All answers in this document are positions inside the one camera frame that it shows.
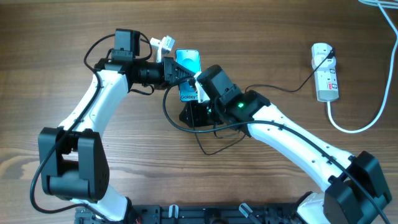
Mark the blue Galaxy smartphone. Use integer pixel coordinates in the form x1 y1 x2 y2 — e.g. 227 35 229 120
175 49 201 102

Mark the black USB charger cable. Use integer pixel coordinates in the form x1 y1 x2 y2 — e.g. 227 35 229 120
189 47 335 156

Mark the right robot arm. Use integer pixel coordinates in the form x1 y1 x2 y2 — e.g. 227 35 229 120
186 65 392 223

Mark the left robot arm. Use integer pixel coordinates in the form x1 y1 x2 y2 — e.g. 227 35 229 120
33 29 192 223

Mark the black charger plug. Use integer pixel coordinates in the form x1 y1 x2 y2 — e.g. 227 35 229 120
326 47 335 59

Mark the white power strip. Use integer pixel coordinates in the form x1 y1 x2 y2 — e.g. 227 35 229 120
311 43 339 103

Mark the left camera black cable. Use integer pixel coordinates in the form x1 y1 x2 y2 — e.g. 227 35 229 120
29 32 156 215

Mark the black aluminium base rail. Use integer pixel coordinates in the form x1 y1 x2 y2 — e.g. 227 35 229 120
73 203 302 224

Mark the white power strip cord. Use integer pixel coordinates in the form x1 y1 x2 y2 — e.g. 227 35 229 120
326 0 398 134

